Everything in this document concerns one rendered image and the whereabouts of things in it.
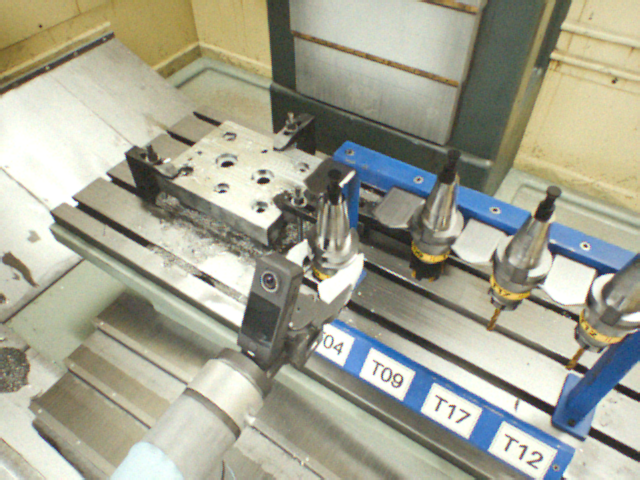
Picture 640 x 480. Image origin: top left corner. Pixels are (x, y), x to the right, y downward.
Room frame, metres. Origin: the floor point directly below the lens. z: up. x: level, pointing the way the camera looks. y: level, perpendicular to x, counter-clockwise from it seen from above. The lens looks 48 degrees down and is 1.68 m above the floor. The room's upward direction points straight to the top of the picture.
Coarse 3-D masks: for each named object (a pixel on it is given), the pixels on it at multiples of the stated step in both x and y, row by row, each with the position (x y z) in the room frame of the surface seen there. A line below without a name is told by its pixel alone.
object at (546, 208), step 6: (552, 186) 0.39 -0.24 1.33; (546, 192) 0.38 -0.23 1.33; (552, 192) 0.38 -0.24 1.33; (558, 192) 0.38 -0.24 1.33; (546, 198) 0.38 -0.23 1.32; (552, 198) 0.38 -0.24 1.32; (540, 204) 0.38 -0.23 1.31; (546, 204) 0.38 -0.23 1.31; (552, 204) 0.38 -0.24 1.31; (540, 210) 0.38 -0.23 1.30; (546, 210) 0.37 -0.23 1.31; (552, 210) 0.37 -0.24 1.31; (540, 216) 0.37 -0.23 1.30; (546, 216) 0.37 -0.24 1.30
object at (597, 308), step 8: (600, 280) 0.34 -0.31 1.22; (592, 288) 0.33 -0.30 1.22; (600, 288) 0.33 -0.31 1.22; (592, 296) 0.32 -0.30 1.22; (600, 296) 0.32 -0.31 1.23; (592, 304) 0.32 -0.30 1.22; (600, 304) 0.31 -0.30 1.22; (608, 304) 0.31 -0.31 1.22; (592, 312) 0.31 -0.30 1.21; (600, 312) 0.30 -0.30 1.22; (608, 312) 0.31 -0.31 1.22; (616, 312) 0.30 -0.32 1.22; (608, 320) 0.30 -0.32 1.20; (616, 320) 0.30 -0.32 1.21; (624, 320) 0.29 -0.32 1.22; (632, 320) 0.29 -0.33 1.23; (616, 328) 0.29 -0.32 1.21; (624, 328) 0.29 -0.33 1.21; (632, 328) 0.29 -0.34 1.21
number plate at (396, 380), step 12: (372, 348) 0.41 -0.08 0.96; (372, 360) 0.39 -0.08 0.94; (384, 360) 0.39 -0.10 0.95; (372, 372) 0.38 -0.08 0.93; (384, 372) 0.38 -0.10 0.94; (396, 372) 0.37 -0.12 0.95; (408, 372) 0.37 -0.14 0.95; (384, 384) 0.36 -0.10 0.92; (396, 384) 0.36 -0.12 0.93; (408, 384) 0.35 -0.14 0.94; (396, 396) 0.34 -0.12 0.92
